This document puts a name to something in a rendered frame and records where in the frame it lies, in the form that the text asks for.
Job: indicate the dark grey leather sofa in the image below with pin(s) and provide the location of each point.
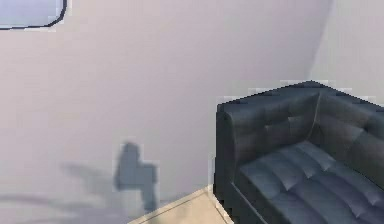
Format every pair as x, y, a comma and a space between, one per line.
300, 166

